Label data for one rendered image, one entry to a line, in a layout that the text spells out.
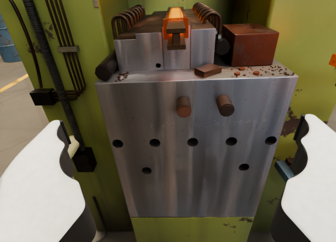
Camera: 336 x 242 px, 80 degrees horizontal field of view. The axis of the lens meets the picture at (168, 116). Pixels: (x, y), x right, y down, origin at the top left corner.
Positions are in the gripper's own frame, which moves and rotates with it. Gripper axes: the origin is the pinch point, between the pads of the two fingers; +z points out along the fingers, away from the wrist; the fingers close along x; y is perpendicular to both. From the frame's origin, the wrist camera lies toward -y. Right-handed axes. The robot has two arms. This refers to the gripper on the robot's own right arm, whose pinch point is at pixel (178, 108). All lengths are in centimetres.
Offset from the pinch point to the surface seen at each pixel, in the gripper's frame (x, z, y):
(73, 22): -26, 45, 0
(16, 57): -306, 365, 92
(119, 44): -11.5, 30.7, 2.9
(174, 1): 0, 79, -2
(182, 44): 0.8, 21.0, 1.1
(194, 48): 3.6, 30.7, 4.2
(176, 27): 0.1, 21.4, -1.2
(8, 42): -308, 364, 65
